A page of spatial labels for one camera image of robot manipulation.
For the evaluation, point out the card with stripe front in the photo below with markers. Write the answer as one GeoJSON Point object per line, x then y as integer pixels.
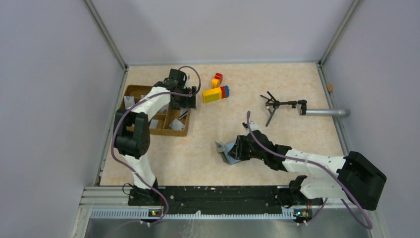
{"type": "Point", "coordinates": [154, 124]}

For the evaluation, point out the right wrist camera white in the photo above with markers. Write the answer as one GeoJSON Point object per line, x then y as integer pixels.
{"type": "Point", "coordinates": [250, 126]}

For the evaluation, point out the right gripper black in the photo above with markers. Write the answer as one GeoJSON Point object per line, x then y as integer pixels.
{"type": "Point", "coordinates": [241, 141]}

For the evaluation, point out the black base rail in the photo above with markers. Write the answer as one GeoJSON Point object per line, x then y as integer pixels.
{"type": "Point", "coordinates": [221, 200]}

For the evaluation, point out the grey card holder wallet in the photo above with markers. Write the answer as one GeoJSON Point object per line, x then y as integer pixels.
{"type": "Point", "coordinates": [230, 152]}

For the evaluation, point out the red blue toy block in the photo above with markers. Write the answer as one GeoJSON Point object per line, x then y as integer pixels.
{"type": "Point", "coordinates": [225, 92]}

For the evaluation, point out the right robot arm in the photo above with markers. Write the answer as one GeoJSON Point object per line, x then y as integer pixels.
{"type": "Point", "coordinates": [339, 177]}

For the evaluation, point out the brown woven tray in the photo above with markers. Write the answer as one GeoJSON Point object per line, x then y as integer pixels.
{"type": "Point", "coordinates": [165, 114]}

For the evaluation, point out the small red yellow block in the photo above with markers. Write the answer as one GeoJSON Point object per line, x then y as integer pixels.
{"type": "Point", "coordinates": [217, 80]}

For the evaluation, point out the silver metal tube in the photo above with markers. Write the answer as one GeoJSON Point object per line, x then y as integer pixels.
{"type": "Point", "coordinates": [328, 112]}

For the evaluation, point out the yellow toy block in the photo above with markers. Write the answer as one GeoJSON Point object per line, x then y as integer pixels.
{"type": "Point", "coordinates": [211, 95]}

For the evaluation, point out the black tripod camera mount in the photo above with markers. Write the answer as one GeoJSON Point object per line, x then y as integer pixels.
{"type": "Point", "coordinates": [273, 104]}

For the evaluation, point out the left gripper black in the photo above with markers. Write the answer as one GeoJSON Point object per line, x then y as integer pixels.
{"type": "Point", "coordinates": [189, 102]}

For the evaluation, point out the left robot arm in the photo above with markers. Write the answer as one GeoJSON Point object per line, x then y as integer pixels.
{"type": "Point", "coordinates": [132, 137]}

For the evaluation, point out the striped card top right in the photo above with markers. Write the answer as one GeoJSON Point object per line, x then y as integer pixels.
{"type": "Point", "coordinates": [183, 113]}

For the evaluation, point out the small wooden cork piece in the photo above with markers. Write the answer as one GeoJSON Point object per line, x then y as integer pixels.
{"type": "Point", "coordinates": [329, 87]}

